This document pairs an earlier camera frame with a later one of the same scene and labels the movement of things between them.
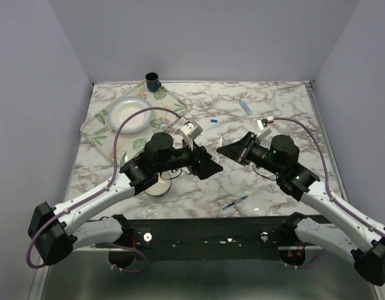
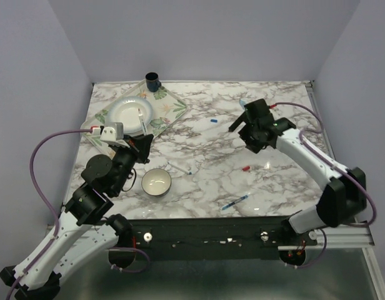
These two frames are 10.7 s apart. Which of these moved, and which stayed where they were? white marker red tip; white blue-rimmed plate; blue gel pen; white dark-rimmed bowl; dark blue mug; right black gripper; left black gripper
Moved: left black gripper; white marker red tip; right black gripper
Stayed: white dark-rimmed bowl; white blue-rimmed plate; dark blue mug; blue gel pen
